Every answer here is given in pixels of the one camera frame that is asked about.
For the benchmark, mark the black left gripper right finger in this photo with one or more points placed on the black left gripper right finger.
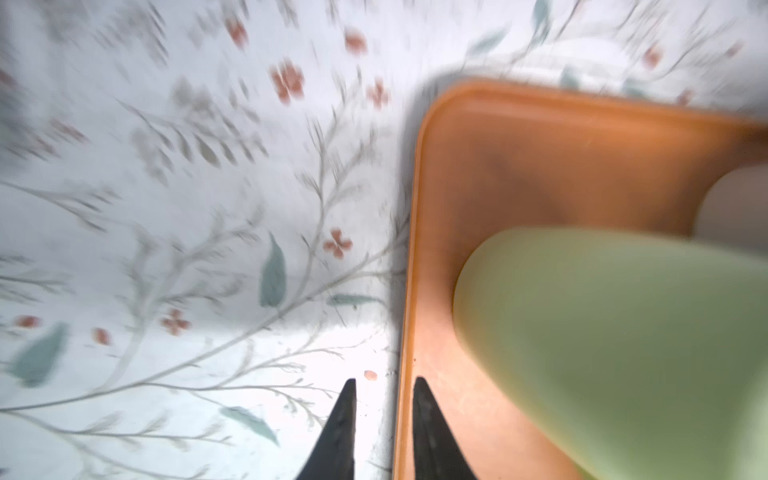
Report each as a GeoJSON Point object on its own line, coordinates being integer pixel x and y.
{"type": "Point", "coordinates": [436, 453]}

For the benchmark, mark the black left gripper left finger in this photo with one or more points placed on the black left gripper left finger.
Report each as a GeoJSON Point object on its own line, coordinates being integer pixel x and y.
{"type": "Point", "coordinates": [332, 457]}

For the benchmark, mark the orange plastic tray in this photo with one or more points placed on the orange plastic tray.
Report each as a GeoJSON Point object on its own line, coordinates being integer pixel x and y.
{"type": "Point", "coordinates": [495, 156]}

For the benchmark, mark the light green mug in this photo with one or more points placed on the light green mug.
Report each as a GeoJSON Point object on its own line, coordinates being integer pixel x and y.
{"type": "Point", "coordinates": [639, 356]}

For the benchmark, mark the white mug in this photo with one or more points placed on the white mug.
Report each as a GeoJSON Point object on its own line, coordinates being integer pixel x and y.
{"type": "Point", "coordinates": [734, 210]}

